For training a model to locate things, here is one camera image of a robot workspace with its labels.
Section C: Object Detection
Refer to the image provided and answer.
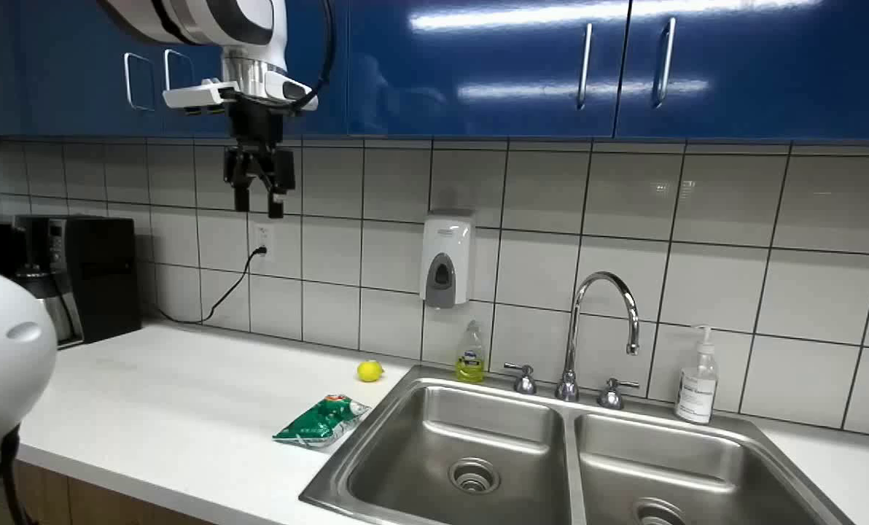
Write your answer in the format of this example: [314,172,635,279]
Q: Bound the blue upper cabinet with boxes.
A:
[0,0,869,143]

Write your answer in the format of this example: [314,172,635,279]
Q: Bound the white wall soap dispenser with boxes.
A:
[421,215,473,308]

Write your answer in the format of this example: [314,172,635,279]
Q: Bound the white wall outlet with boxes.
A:
[247,220,271,252]

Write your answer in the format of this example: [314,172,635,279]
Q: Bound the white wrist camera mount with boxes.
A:
[164,67,319,110]

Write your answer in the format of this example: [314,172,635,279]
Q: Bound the clear hand soap pump bottle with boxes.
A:
[674,330,718,423]

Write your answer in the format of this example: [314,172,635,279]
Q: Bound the black power cable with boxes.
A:
[145,244,271,330]

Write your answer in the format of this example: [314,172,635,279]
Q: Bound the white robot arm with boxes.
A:
[99,0,308,219]

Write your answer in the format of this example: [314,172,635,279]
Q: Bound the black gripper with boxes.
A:
[224,101,294,219]

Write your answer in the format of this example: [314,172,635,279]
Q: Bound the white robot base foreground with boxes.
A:
[0,257,62,525]

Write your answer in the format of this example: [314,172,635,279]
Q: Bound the stainless steel double sink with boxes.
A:
[303,365,854,525]

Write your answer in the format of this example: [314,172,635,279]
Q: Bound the green chip packet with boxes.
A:
[273,392,365,448]

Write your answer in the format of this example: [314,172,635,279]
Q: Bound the yellow dish soap bottle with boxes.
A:
[456,321,488,381]

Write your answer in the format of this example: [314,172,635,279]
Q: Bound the black coffee maker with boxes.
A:
[0,215,139,344]

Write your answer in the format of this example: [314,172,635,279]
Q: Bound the yellow lemon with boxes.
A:
[357,357,384,381]

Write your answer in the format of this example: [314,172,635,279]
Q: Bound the chrome faucet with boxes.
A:
[553,270,642,403]

